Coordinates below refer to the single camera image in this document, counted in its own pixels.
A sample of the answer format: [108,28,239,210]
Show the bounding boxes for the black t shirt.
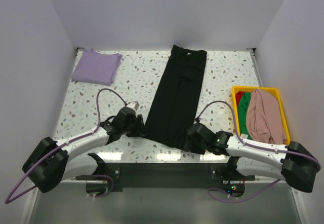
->
[145,46,207,150]

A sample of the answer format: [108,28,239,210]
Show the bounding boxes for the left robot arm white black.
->
[22,106,147,193]

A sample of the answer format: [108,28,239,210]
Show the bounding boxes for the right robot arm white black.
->
[185,123,320,193]

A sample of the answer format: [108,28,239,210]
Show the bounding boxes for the green t shirt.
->
[237,92,252,139]

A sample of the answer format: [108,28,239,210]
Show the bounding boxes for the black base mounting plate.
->
[76,163,255,195]

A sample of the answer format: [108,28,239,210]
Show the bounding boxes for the red t shirt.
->
[235,91,245,106]

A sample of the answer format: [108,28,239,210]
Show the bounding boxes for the yellow plastic bin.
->
[231,85,291,145]

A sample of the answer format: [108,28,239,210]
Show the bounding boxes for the folded purple t shirt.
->
[71,49,123,86]

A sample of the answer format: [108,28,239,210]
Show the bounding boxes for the pink t shirt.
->
[246,89,287,144]

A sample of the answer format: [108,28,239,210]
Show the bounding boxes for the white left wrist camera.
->
[126,101,140,111]

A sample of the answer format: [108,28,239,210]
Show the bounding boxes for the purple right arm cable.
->
[198,101,321,204]

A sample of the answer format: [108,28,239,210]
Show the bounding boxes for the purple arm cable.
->
[198,101,321,204]
[5,88,127,204]

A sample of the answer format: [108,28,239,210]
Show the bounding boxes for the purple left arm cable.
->
[5,88,127,204]

